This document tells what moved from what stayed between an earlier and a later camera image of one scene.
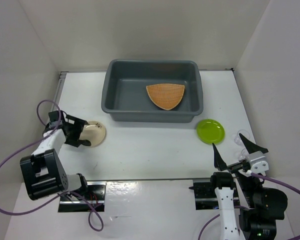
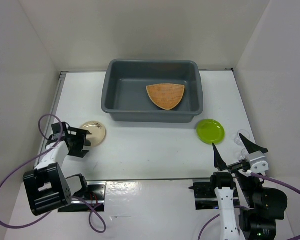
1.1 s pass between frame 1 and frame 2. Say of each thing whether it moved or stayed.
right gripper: stayed
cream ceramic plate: stayed
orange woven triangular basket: stayed
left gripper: moved
